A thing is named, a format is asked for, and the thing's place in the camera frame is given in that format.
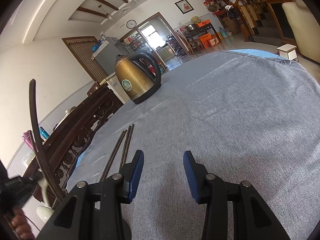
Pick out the small white stool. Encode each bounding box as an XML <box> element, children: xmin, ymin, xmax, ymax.
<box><xmin>277</xmin><ymin>44</ymin><xmax>298</xmax><ymax>62</ymax></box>

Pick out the grey tablecloth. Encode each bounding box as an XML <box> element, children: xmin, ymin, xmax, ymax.
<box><xmin>67</xmin><ymin>51</ymin><xmax>319</xmax><ymax>239</ymax></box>

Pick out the orange box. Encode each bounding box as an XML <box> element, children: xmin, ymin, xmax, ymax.
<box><xmin>199</xmin><ymin>33</ymin><xmax>217</xmax><ymax>48</ymax></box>

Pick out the cream sofa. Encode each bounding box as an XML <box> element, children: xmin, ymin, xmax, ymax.
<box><xmin>282</xmin><ymin>0</ymin><xmax>320</xmax><ymax>63</ymax></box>

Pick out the blue table cover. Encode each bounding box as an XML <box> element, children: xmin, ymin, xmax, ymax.
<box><xmin>224</xmin><ymin>49</ymin><xmax>293</xmax><ymax>64</ymax></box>

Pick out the white chest freezer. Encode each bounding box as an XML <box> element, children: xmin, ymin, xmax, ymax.
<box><xmin>99</xmin><ymin>73</ymin><xmax>130</xmax><ymax>104</ymax></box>

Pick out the teal thermos bottle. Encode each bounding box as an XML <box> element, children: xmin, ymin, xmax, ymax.
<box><xmin>39</xmin><ymin>126</ymin><xmax>50</xmax><ymax>141</ymax></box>

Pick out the framed flower picture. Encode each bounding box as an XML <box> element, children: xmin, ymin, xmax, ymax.
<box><xmin>175</xmin><ymin>0</ymin><xmax>194</xmax><ymax>14</ymax></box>

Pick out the round wall clock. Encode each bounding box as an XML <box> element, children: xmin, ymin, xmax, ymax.
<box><xmin>126</xmin><ymin>20</ymin><xmax>137</xmax><ymax>29</ymax></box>

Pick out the pink thermos bottle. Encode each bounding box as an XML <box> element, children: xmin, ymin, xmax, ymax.
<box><xmin>22</xmin><ymin>130</ymin><xmax>34</xmax><ymax>151</ymax></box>

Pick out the grey refrigerator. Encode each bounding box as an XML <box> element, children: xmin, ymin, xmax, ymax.
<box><xmin>92</xmin><ymin>37</ymin><xmax>133</xmax><ymax>75</ymax></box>

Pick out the person's left hand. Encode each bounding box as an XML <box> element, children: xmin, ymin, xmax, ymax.
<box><xmin>10</xmin><ymin>207</ymin><xmax>35</xmax><ymax>239</ymax></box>

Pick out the carved dark wooden sideboard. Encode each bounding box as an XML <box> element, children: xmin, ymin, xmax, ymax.
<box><xmin>24</xmin><ymin>85</ymin><xmax>123</xmax><ymax>207</ymax></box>

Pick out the dark wooden chopstick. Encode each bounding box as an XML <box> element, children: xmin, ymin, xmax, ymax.
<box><xmin>29</xmin><ymin>79</ymin><xmax>64</xmax><ymax>201</ymax></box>
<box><xmin>119</xmin><ymin>124</ymin><xmax>135</xmax><ymax>170</ymax></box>
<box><xmin>31</xmin><ymin>132</ymin><xmax>55</xmax><ymax>193</ymax></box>
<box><xmin>99</xmin><ymin>129</ymin><xmax>127</xmax><ymax>182</ymax></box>

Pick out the dark wooden side table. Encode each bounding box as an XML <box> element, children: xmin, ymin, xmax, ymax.
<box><xmin>184</xmin><ymin>23</ymin><xmax>222</xmax><ymax>43</ymax></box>

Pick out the gold electric kettle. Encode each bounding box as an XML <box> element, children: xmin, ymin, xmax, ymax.
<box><xmin>114</xmin><ymin>52</ymin><xmax>162</xmax><ymax>105</ymax></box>

